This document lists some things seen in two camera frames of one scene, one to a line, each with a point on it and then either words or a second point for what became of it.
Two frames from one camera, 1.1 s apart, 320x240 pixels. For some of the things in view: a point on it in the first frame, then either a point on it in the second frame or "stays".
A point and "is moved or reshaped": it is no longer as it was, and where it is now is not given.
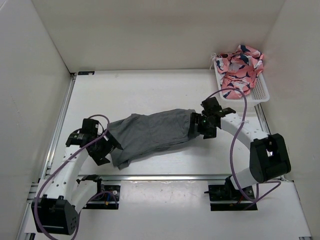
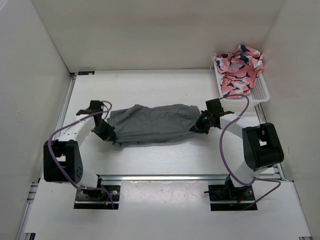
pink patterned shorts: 239,70 stays
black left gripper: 110,144 → 109,133
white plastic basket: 258,93 stays
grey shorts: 139,134 is moved or reshaped
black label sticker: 86,72 stays
